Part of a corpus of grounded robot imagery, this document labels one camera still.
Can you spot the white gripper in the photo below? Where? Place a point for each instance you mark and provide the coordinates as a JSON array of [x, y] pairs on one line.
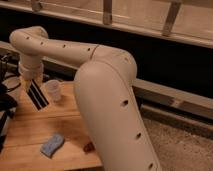
[[25, 84]]

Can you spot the black white striped eraser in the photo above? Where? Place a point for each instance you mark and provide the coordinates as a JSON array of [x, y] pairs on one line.
[[37, 96]]

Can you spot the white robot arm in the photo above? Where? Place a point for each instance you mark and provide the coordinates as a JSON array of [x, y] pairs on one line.
[[103, 89]]

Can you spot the white ceramic cup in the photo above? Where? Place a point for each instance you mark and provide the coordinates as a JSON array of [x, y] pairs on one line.
[[53, 89]]

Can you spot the blue sponge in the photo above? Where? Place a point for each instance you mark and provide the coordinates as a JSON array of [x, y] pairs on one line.
[[52, 145]]

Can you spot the brown oblong food item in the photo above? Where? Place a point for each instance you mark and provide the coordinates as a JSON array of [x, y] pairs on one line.
[[89, 147]]

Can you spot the metal rail frame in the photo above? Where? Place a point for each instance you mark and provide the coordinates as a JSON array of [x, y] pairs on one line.
[[185, 21]]

